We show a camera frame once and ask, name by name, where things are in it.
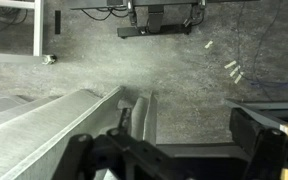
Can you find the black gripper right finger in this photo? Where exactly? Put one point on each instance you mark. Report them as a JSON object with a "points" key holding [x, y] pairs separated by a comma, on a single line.
{"points": [[270, 156]]}

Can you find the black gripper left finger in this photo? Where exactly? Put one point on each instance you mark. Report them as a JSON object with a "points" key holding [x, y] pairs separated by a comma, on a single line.
{"points": [[94, 156]]}

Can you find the grey fabric curtain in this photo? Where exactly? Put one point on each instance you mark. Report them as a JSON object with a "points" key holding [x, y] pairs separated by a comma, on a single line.
{"points": [[34, 133]]}

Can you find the beige tape piece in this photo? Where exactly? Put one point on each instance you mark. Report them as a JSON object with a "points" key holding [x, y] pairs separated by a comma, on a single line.
{"points": [[238, 78], [230, 64], [209, 44], [234, 70]]}

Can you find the black floor strip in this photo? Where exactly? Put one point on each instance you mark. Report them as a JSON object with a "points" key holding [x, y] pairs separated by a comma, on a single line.
{"points": [[57, 22]]}

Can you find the white table with casters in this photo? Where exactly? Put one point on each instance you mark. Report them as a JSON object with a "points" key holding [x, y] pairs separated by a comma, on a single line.
{"points": [[38, 26]]}

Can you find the black standing desk frame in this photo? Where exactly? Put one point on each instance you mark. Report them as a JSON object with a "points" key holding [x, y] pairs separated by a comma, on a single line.
{"points": [[155, 20]]}

